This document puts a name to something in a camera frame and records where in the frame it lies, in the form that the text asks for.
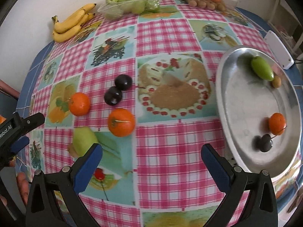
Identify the dark plum with stem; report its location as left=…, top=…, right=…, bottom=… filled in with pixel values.
left=258, top=134, right=273, bottom=153

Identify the large green mango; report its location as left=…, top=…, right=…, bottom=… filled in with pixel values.
left=72, top=127, right=99, bottom=157

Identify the dark plum front pair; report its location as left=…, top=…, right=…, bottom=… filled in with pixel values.
left=104, top=86, right=122, bottom=106

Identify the dark plum pair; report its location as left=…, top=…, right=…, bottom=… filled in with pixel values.
left=104, top=86, right=122, bottom=106
left=115, top=74, right=133, bottom=91

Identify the orange mandarin with stem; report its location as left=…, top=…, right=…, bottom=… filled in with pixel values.
left=107, top=108, right=136, bottom=137

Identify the dark plum back pair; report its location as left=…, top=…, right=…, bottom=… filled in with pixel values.
left=115, top=74, right=133, bottom=91

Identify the small brown longan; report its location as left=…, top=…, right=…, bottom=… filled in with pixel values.
left=271, top=75, right=282, bottom=89

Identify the small green mango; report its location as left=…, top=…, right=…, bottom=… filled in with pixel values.
left=251, top=56, right=274, bottom=81

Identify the brown longan fruit large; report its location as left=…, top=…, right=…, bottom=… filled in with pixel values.
left=67, top=144, right=78, bottom=158

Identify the clear bag of green fruits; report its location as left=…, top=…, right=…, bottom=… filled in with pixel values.
left=97, top=0, right=162, bottom=21

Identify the person left hand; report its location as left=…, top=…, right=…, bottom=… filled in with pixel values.
left=1, top=160, right=29, bottom=206

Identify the large metal bowl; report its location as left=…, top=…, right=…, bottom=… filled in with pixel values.
left=215, top=46, right=302, bottom=181

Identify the banana bunch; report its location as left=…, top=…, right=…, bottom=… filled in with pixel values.
left=51, top=3, right=96, bottom=43

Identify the pink checkered tablecloth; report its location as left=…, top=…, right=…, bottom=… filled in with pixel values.
left=19, top=0, right=272, bottom=226

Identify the white plastic box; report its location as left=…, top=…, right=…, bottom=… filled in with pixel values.
left=264, top=30, right=294, bottom=70

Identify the white shelf unit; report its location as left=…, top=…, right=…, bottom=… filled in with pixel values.
left=268, top=0, right=302, bottom=56

